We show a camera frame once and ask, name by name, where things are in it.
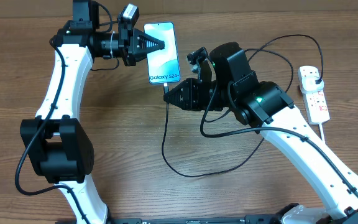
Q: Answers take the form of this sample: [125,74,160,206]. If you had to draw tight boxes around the black charger cable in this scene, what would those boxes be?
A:
[161,34,325,179]

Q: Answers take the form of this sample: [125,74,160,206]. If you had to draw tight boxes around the white-screen smartphone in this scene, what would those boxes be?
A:
[144,22,181,85]

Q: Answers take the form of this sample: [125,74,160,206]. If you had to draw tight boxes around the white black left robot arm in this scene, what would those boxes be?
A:
[20,1,165,223]

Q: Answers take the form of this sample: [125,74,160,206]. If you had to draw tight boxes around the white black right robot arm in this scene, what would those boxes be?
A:
[163,42,358,223]

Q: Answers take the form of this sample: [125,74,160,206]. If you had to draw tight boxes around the white charger plug adapter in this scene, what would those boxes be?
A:
[300,77,324,94]

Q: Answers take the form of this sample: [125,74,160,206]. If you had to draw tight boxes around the white power strip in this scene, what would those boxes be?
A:
[298,65,330,124]

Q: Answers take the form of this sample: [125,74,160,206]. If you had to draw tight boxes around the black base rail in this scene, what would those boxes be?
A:
[106,213,283,224]

